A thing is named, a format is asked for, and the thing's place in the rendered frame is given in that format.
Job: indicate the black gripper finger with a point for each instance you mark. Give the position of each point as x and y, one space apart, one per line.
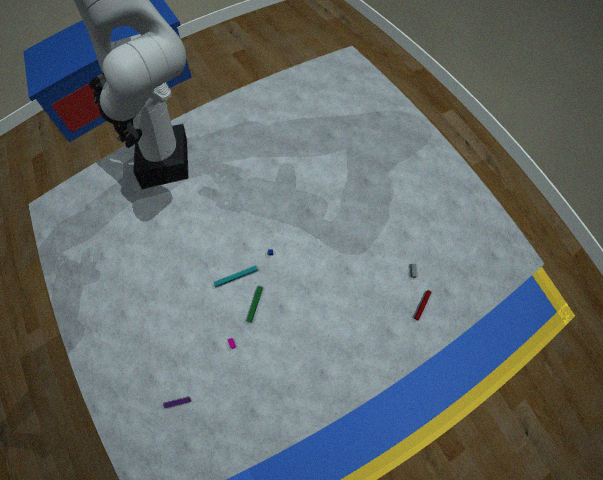
97 83
133 136

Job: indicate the dark green rod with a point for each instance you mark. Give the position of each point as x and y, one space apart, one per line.
254 304

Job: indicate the red rod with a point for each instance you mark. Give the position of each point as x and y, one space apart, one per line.
423 304

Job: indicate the dark purple rod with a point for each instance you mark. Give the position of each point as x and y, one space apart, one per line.
177 402

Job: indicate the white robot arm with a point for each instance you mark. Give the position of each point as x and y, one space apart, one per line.
137 65

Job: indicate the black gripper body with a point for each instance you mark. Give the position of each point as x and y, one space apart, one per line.
123 124

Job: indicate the turquoise rod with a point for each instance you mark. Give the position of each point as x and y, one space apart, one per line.
235 276

